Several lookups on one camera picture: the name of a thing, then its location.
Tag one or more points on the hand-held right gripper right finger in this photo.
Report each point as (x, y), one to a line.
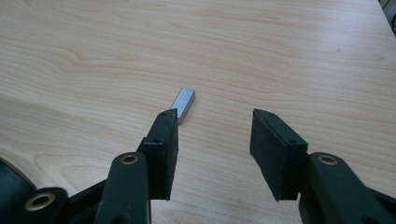
(274, 155)

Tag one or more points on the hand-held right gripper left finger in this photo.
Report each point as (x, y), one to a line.
(162, 155)

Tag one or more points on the silver strip of staples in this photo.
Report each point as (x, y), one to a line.
(184, 97)

